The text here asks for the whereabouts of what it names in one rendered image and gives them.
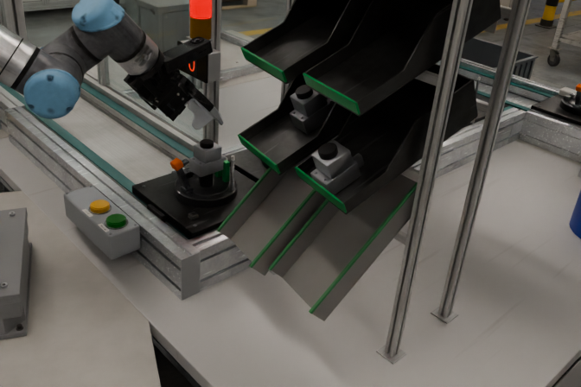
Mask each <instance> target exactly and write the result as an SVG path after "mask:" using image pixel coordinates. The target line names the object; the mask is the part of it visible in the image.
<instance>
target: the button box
mask: <svg viewBox="0 0 581 387"><path fill-rule="evenodd" d="M95 200H106V201H108V202H109V203H110V209H109V210H108V211H106V212H104V213H94V212H92V211H91V209H90V205H91V203H92V202H94V201H95ZM64 203H65V210H66V216H67V217H68V218H69V219H70V220H71V221H72V222H73V223H74V224H75V225H76V226H77V227H78V228H79V229H80V230H81V231H82V232H83V233H84V234H85V235H86V236H87V237H88V238H89V239H90V240H91V241H92V242H93V243H94V244H95V245H97V246H98V247H99V248H100V249H101V250H102V251H103V252H104V253H105V254H106V255H107V256H108V257H109V258H110V259H111V260H113V259H115V258H118V257H122V256H123V255H126V254H128V253H131V252H133V251H136V250H139V249H140V248H141V242H140V226H139V225H138V224H137V223H136V222H135V221H134V220H133V219H131V218H130V217H129V216H128V215H127V214H125V213H124V212H123V211H122V210H121V209H119V208H118V207H117V206H116V205H115V204H113V203H112V202H111V201H110V200H109V199H107V198H106V197H105V196H104V195H103V194H102V193H101V192H100V191H99V190H98V189H96V188H95V187H94V186H89V187H83V188H81V189H78V190H74V191H72V192H69V193H64ZM116 213H119V214H123V215H124V216H125V217H126V224H125V225H123V226H121V227H118V228H112V227H109V226H108V225H107V224H106V218H107V217H108V216H110V215H112V214H116Z"/></svg>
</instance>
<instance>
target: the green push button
mask: <svg viewBox="0 0 581 387"><path fill-rule="evenodd" d="M106 224H107V225H108V226H109V227H112V228H118V227H121V226H123V225H125V224H126V217H125V216H124V215H123V214H119V213H116V214H112V215H110V216H108V217H107V218H106Z"/></svg>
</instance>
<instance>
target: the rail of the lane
mask: <svg viewBox="0 0 581 387"><path fill-rule="evenodd" d="M4 111H5V117H7V118H6V123H7V128H8V132H9V139H10V142H11V143H12V144H13V145H14V146H16V147H17V148H18V149H19V150H20V151H21V152H22V153H23V154H24V155H25V156H26V157H28V158H29V159H30V160H31V161H32V162H33V163H34V164H35V165H36V166H37V167H38V168H39V169H40V170H41V171H42V172H43V173H44V174H45V175H46V176H47V177H48V178H49V179H50V180H52V181H53V182H54V183H55V184H56V185H57V186H58V187H59V188H60V189H61V190H62V191H64V192H65V193H69V192H72V191H74V190H78V189H81V188H83V187H89V186H94V187H95V188H96V189H98V190H99V191H100V192H101V193H102V194H103V195H104V196H105V197H106V198H107V199H109V200H110V201H111V202H112V203H113V204H115V205H116V206H117V207H118V208H119V209H121V210H122V211H123V212H124V213H125V214H127V215H128V216H129V217H130V218H131V219H133V220H134V221H135V222H136V223H137V224H138V225H139V226H140V242H141V248H140V249H139V250H136V251H133V252H131V254H132V256H134V257H135V258H136V259H137V260H138V261H139V262H140V263H141V264H142V265H143V266H144V267H145V268H146V269H147V270H149V271H150V272H151V273H152V274H153V275H154V276H155V277H156V278H157V279H158V280H159V281H161V282H162V283H163V284H164V285H165V286H166V287H167V288H168V289H169V290H170V291H171V292H173V293H174V294H175V295H176V296H177V297H178V298H179V299H180V300H185V299H187V298H189V297H190V296H192V295H195V294H197V293H199V292H201V252H200V251H199V250H197V249H196V248H195V247H194V246H193V245H192V244H191V243H190V242H188V241H187V240H186V239H185V238H183V237H182V236H181V235H179V234H178V233H177V232H175V231H174V230H173V229H172V228H171V227H169V226H168V225H167V224H165V222H166V218H165V215H164V214H163V213H161V212H160V211H159V210H158V209H156V208H155V207H154V206H153V205H151V204H149V205H147V208H146V207H145V206H143V205H142V204H141V203H140V202H138V201H137V200H136V199H135V198H133V197H132V196H131V195H130V194H128V193H127V192H126V191H125V190H124V189H123V188H121V187H120V186H119V185H118V184H117V183H115V182H114V181H113V180H111V179H110V178H109V177H108V176H106V175H105V174H104V173H102V172H101V171H100V170H99V169H98V168H96V167H95V166H94V165H92V164H91V163H90V162H89V161H88V160H87V159H86V158H84V157H83V156H82V155H81V154H79V153H78V152H77V151H76V150H74V149H73V148H72V147H70V146H69V145H68V144H67V143H65V142H64V141H63V140H62V139H60V138H59V137H58V136H57V135H55V133H54V132H52V131H51V130H50V129H49V128H47V127H46V126H45V125H44V124H42V123H41V122H40V121H38V120H37V119H36V118H35V117H33V116H32V115H31V114H30V113H28V112H27V111H26V110H24V109H23V108H22V107H21V106H17V107H14V110H13V109H11V108H9V109H4Z"/></svg>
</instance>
